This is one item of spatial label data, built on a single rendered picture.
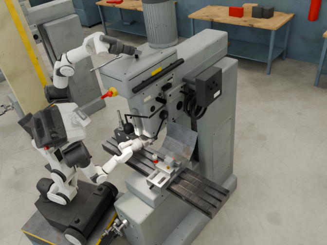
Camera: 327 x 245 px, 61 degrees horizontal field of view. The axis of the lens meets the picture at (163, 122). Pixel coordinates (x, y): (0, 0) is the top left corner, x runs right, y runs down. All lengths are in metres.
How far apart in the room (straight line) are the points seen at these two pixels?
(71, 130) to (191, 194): 0.97
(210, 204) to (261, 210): 1.20
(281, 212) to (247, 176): 0.55
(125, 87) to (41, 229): 1.79
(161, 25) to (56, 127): 0.90
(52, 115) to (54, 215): 1.19
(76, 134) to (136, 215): 0.84
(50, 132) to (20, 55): 1.62
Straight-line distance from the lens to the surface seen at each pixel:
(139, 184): 2.32
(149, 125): 1.90
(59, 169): 2.34
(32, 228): 3.02
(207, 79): 1.77
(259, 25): 5.17
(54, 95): 1.91
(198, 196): 2.09
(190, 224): 2.82
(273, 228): 3.10
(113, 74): 1.64
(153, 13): 1.78
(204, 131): 2.28
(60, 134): 1.81
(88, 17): 9.15
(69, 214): 2.71
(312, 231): 3.17
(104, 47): 1.56
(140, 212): 2.31
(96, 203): 2.65
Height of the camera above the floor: 2.59
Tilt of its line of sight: 37 degrees down
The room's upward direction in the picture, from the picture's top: 9 degrees counter-clockwise
